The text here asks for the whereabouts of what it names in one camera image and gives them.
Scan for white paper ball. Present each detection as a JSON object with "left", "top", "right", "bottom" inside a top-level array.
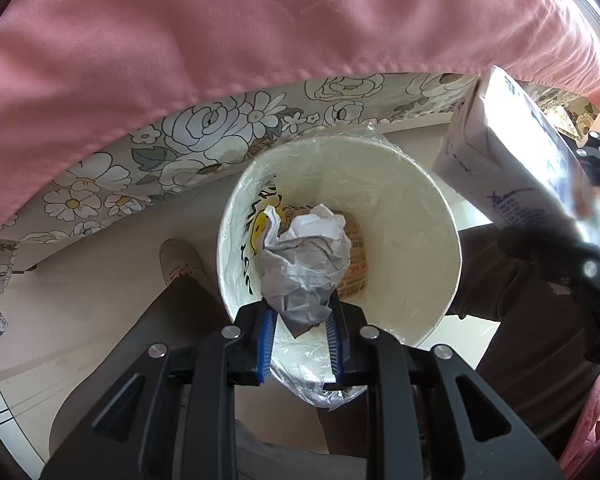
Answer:
[{"left": 256, "top": 204, "right": 351, "bottom": 338}]

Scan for white milk carton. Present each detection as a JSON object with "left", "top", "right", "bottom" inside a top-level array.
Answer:
[{"left": 434, "top": 66, "right": 600, "bottom": 235}]

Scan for left leg grey trousers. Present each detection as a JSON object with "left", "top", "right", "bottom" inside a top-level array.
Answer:
[{"left": 42, "top": 278, "right": 366, "bottom": 479}]

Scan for beige shoe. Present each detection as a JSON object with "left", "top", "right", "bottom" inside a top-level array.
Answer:
[{"left": 159, "top": 238, "right": 207, "bottom": 285}]

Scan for clear plastic bin liner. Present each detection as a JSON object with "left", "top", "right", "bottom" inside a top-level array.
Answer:
[{"left": 218, "top": 119, "right": 456, "bottom": 411}]

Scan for pink quilted jacket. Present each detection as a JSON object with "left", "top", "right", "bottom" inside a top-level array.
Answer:
[{"left": 558, "top": 374, "right": 600, "bottom": 479}]

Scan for floral mattress skirt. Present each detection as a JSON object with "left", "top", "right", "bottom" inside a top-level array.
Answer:
[{"left": 0, "top": 71, "right": 600, "bottom": 346}]

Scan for pink floral bed sheet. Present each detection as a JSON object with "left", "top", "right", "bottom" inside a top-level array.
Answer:
[{"left": 0, "top": 0, "right": 600, "bottom": 226}]

